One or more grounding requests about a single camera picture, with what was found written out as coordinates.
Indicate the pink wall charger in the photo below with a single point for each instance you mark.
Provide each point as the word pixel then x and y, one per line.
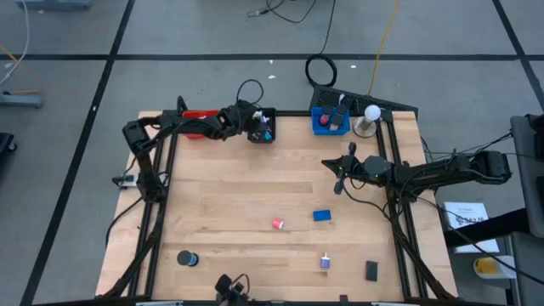
pixel 278 223

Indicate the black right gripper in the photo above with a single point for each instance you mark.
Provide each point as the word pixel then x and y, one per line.
pixel 367 169

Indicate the blue rectangular box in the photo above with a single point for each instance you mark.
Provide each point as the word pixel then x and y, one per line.
pixel 322 215

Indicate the silver metal edge bracket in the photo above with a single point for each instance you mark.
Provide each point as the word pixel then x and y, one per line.
pixel 387 304
pixel 159 303

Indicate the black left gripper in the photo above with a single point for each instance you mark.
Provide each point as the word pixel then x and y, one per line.
pixel 242 121

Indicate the black chair caster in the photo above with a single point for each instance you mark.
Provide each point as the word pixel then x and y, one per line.
pixel 5 142

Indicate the white printed booklet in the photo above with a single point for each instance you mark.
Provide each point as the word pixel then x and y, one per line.
pixel 463 212

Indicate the black plastic basket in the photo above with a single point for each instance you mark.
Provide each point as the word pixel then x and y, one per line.
pixel 274 127

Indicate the dark grey cabinet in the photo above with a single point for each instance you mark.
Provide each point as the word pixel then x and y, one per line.
pixel 529 178

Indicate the black keyboard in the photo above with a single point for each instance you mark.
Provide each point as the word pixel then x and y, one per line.
pixel 357 98

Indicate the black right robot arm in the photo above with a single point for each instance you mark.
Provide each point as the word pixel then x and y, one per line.
pixel 446 172

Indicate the black aluminium table frame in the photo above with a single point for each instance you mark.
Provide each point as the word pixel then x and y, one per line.
pixel 293 113

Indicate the black flat rectangular plate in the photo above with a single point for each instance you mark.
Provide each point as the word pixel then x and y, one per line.
pixel 371 270

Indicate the red plastic basket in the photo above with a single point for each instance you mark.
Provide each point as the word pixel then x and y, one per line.
pixel 200 113

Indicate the grey metal stand foot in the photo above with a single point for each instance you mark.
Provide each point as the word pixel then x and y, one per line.
pixel 21 101
pixel 53 4

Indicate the silver arm base bracket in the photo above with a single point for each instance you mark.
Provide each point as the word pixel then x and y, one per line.
pixel 129 180

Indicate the hourglass with blue sand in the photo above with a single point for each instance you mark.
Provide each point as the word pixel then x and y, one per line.
pixel 186 257

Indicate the blue plastic basket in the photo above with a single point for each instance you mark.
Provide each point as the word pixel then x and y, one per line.
pixel 316 129

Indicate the white bulb on metal stand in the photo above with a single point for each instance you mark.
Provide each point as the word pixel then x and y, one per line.
pixel 372 112

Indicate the black desk edge bar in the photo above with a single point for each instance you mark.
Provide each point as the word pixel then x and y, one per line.
pixel 489 227

